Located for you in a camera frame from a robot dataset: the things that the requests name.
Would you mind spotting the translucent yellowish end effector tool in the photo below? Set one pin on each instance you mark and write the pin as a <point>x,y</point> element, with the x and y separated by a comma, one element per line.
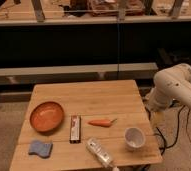
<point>157,118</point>

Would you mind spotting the orange chili pepper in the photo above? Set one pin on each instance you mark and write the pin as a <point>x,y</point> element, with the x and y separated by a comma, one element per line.
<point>102,122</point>

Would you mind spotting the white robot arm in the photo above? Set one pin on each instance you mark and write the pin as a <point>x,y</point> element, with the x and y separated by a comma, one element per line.
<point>173,83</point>

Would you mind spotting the white paper cup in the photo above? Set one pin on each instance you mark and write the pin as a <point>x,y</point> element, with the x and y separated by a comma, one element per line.
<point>134,138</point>

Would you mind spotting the white plastic bottle lying down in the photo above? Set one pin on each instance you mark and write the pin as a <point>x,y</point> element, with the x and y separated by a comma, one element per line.
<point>96,149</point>

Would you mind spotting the orange round bowl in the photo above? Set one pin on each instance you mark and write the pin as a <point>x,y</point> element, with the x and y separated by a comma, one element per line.
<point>46,116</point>

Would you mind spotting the blue sponge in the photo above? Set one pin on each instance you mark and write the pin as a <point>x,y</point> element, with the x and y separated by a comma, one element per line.
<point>40,149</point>

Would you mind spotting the wooden shelf with clutter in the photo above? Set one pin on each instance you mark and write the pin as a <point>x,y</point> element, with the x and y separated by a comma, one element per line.
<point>80,12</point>

